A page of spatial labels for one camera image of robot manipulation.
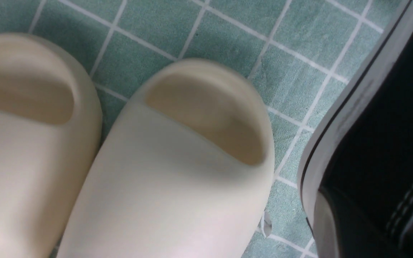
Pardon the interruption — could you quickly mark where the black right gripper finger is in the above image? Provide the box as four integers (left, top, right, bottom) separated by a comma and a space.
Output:
312, 187, 408, 258

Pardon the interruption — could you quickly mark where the green checkered cloth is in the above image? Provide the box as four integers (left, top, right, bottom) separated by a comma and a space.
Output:
0, 0, 400, 258

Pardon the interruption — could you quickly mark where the cream slipper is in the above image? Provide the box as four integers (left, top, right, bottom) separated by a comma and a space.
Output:
57, 58, 274, 258
0, 33, 102, 258

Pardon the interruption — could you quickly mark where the black canvas sneaker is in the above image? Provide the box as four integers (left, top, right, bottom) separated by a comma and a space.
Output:
297, 0, 413, 258

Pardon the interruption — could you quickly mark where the right cream slipper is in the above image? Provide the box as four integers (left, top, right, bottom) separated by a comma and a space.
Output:
57, 58, 274, 258

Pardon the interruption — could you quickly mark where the left cream slipper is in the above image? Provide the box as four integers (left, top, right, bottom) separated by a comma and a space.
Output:
0, 33, 102, 258

